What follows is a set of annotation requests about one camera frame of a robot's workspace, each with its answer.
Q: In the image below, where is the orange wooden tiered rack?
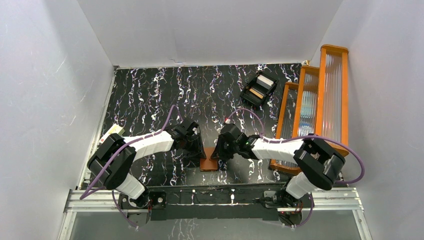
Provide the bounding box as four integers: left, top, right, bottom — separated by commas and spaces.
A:
268, 44, 350, 176

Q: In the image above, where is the brown leather card holder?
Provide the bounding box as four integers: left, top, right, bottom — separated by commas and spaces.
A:
199, 147, 219, 172

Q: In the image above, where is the small white green box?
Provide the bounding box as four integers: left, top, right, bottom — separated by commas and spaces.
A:
98, 123, 125, 144

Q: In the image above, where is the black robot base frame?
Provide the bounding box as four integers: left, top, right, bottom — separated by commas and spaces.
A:
117, 183, 311, 224

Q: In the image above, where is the black plastic card box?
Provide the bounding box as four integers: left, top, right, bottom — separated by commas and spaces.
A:
240, 70, 279, 108

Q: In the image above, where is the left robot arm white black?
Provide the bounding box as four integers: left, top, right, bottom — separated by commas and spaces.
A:
87, 118, 206, 208

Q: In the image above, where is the stack of cards in box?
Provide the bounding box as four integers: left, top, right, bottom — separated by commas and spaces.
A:
256, 74, 274, 90

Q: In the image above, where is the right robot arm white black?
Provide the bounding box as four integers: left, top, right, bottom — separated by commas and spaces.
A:
211, 123, 346, 207

